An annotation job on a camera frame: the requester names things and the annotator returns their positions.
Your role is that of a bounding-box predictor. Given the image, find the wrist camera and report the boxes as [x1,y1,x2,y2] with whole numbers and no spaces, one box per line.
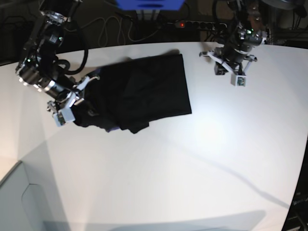
[231,74,246,87]
[52,108,75,127]

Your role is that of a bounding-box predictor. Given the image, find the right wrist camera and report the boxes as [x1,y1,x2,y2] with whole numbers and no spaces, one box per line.
[52,108,75,127]

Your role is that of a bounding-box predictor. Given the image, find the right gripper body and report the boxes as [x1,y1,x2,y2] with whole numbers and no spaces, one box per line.
[47,75,100,115]

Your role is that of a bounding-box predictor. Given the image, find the grey cable loops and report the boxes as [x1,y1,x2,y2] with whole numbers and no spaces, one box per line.
[64,9,162,46]

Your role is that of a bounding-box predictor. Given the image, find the black power strip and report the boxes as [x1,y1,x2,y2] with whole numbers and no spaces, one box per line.
[174,20,227,31]

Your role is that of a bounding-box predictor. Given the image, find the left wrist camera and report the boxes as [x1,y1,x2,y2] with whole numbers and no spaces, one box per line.
[231,74,246,87]

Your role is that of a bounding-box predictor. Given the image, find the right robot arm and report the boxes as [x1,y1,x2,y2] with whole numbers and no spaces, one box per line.
[16,0,95,112]

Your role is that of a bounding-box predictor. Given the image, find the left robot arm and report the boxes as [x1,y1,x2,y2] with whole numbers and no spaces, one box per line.
[200,0,267,76]

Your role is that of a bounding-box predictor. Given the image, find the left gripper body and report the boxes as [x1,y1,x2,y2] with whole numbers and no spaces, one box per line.
[199,47,257,77]

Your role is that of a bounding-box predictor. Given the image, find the blue box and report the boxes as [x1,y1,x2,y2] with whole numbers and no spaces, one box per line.
[116,0,185,11]

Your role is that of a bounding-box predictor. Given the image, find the black T-shirt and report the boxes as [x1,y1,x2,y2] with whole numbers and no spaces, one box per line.
[72,50,192,134]

